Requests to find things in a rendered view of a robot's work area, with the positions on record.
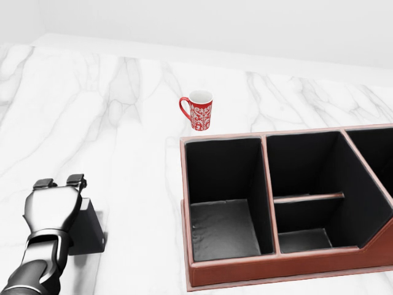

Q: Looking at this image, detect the red-brown desk caddy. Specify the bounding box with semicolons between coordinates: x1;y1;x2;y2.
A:
179;123;393;293

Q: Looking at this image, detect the black book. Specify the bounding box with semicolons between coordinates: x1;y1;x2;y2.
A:
67;197;109;256

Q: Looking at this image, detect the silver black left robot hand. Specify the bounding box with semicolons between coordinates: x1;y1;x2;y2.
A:
22;173;88;239

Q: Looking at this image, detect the red white patterned mug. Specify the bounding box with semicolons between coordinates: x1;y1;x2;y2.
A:
179;89;214;132

